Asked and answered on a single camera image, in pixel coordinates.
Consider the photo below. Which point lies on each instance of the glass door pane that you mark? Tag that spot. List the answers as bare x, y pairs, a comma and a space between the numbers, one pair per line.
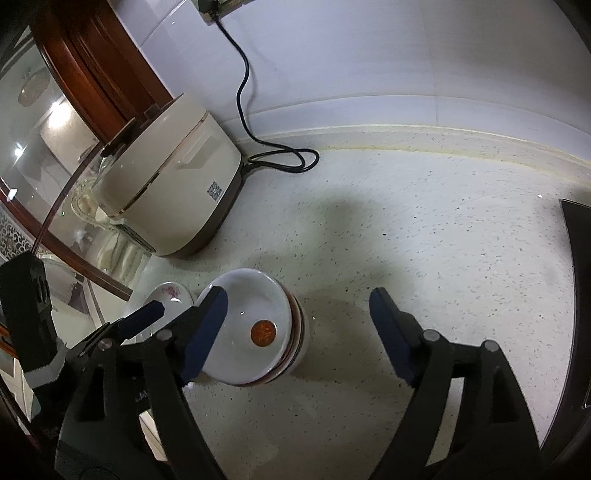
37, 138

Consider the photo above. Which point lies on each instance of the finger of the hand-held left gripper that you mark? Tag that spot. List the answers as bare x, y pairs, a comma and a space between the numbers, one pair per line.
141, 318

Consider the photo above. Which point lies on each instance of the red-banded white bowl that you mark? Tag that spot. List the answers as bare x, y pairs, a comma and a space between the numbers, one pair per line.
244, 304

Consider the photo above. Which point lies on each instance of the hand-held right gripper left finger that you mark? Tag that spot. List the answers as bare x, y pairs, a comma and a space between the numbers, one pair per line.
205, 332

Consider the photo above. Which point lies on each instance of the cream rice cooker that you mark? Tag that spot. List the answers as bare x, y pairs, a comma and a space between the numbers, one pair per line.
175, 184

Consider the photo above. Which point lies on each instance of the large white floral plate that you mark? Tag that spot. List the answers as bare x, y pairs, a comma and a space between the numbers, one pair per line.
171, 300

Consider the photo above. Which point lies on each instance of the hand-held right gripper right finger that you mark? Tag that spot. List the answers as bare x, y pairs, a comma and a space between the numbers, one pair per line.
392, 337

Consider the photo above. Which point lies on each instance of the black glass cooktop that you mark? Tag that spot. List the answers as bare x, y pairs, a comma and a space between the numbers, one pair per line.
579, 258

